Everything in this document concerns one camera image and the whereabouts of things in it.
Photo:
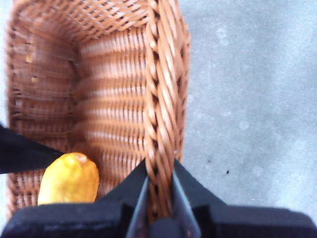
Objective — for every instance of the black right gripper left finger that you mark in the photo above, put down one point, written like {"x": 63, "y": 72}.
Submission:
{"x": 74, "y": 220}

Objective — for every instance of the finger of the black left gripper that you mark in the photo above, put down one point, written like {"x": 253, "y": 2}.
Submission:
{"x": 19, "y": 153}

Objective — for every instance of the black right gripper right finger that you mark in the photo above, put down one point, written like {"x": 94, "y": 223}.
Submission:
{"x": 247, "y": 223}

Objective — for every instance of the yellow toy corn cob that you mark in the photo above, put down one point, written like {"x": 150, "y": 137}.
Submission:
{"x": 69, "y": 181}

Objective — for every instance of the brown woven wicker basket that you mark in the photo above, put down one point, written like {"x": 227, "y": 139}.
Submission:
{"x": 114, "y": 86}

